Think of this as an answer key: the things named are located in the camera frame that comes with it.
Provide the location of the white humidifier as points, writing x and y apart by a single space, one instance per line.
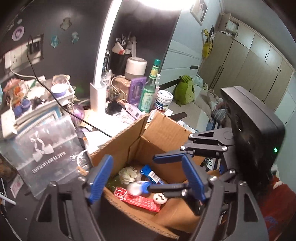
135 67

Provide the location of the framed wall picture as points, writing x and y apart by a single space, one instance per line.
199 10

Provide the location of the white smiley face toy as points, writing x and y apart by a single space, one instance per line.
159 198

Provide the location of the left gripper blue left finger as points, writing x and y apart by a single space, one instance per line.
97 179

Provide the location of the white spray bottle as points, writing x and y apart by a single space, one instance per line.
157 85

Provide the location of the beige wardrobe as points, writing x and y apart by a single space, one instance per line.
241 56

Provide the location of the silver wall socket panel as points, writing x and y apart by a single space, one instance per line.
17 59

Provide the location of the blue white snack packet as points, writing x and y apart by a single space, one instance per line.
151 175

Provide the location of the white flower ball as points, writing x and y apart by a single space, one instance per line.
127 175

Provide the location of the green frog plush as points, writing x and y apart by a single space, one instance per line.
184 92

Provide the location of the red printed carton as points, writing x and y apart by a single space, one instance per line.
138 201

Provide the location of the round purple wall sticker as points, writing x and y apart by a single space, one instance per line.
18 33

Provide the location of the white round jar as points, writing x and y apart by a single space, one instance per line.
163 100

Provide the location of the brown cardboard box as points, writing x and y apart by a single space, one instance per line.
135 147

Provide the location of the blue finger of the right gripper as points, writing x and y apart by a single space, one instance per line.
167 187
169 157

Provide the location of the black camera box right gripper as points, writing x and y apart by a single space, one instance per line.
258 135

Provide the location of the yellow hanging bag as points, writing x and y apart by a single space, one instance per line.
208 44

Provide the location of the black pen holder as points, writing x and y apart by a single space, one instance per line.
124 48

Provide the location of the green glass bottle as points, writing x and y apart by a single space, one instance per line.
149 87

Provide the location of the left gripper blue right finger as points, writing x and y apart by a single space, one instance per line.
197 178

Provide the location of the white LED light bar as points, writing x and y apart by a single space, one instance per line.
97 87

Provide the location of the purple patterned box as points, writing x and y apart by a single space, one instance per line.
135 90

